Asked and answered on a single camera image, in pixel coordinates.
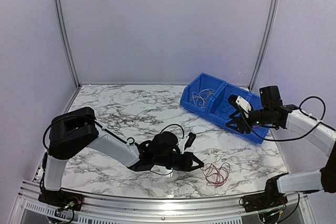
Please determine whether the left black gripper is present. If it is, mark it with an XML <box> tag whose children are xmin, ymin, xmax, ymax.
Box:
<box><xmin>154</xmin><ymin>152</ymin><xmax>204</xmax><ymax>172</ymax></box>

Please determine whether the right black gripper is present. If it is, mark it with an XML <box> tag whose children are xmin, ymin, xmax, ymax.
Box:
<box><xmin>225</xmin><ymin>108</ymin><xmax>271</xmax><ymax>134</ymax></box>

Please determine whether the blue thin cable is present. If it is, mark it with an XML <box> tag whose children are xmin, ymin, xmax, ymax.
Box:
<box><xmin>219</xmin><ymin>95</ymin><xmax>241</xmax><ymax>121</ymax></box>

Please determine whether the red blue cable bundle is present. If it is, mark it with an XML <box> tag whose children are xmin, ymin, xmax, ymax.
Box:
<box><xmin>201</xmin><ymin>161</ymin><xmax>231</xmax><ymax>188</ymax></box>

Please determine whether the white thin cable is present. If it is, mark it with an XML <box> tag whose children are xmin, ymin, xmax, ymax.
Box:
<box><xmin>189</xmin><ymin>87</ymin><xmax>217</xmax><ymax>109</ymax></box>

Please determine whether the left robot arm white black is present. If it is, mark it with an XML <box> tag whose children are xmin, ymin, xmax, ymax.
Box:
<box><xmin>39</xmin><ymin>107</ymin><xmax>204</xmax><ymax>206</ymax></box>

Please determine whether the blue three-compartment plastic bin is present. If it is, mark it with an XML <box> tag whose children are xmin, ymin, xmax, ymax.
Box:
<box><xmin>180</xmin><ymin>73</ymin><xmax>262</xmax><ymax>133</ymax></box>

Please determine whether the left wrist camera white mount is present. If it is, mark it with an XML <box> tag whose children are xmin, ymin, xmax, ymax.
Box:
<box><xmin>178</xmin><ymin>132</ymin><xmax>196</xmax><ymax>154</ymax></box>

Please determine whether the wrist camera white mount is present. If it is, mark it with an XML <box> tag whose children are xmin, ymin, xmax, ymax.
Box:
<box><xmin>235</xmin><ymin>96</ymin><xmax>252</xmax><ymax>112</ymax></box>
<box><xmin>178</xmin><ymin>132</ymin><xmax>196</xmax><ymax>154</ymax></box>

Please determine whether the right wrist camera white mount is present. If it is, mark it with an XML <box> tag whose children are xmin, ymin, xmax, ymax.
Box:
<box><xmin>235</xmin><ymin>96</ymin><xmax>252</xmax><ymax>112</ymax></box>

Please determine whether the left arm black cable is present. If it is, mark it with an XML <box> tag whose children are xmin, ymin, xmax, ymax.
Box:
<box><xmin>160</xmin><ymin>123</ymin><xmax>185</xmax><ymax>141</ymax></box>

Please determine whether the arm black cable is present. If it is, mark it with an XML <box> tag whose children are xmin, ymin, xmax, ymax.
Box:
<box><xmin>241</xmin><ymin>95</ymin><xmax>327</xmax><ymax>142</ymax></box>
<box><xmin>160</xmin><ymin>123</ymin><xmax>185</xmax><ymax>141</ymax></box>

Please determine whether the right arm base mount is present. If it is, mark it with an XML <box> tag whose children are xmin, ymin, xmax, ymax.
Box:
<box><xmin>240</xmin><ymin>192</ymin><xmax>288</xmax><ymax>212</ymax></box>

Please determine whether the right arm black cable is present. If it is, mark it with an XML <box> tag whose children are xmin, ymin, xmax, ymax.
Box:
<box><xmin>241</xmin><ymin>95</ymin><xmax>327</xmax><ymax>142</ymax></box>

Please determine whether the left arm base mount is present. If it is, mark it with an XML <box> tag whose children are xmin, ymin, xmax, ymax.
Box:
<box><xmin>38</xmin><ymin>189</ymin><xmax>83</xmax><ymax>211</ymax></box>

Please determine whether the right aluminium corner post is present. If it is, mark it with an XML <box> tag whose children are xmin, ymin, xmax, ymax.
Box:
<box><xmin>248</xmin><ymin>0</ymin><xmax>279</xmax><ymax>91</ymax></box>

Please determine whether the aluminium corner post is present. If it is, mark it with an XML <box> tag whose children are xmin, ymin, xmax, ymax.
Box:
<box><xmin>248</xmin><ymin>0</ymin><xmax>279</xmax><ymax>91</ymax></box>
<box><xmin>50</xmin><ymin>0</ymin><xmax>81</xmax><ymax>88</ymax></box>

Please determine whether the left aluminium corner post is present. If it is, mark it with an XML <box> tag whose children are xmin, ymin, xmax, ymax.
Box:
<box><xmin>50</xmin><ymin>0</ymin><xmax>81</xmax><ymax>88</ymax></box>

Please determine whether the aluminium front rail frame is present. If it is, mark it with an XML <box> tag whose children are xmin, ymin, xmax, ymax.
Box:
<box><xmin>8</xmin><ymin>180</ymin><xmax>317</xmax><ymax>223</ymax></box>

